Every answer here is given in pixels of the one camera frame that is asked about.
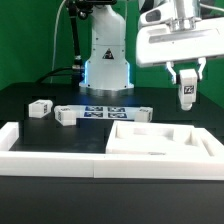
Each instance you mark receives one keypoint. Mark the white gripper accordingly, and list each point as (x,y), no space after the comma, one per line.
(156,45)

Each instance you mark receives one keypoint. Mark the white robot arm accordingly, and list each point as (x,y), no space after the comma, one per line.
(178,15)

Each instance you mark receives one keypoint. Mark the white U-shaped fence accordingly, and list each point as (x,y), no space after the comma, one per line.
(87,165)

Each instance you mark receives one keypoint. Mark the AprilTag sheet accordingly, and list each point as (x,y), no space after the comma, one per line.
(104,112)

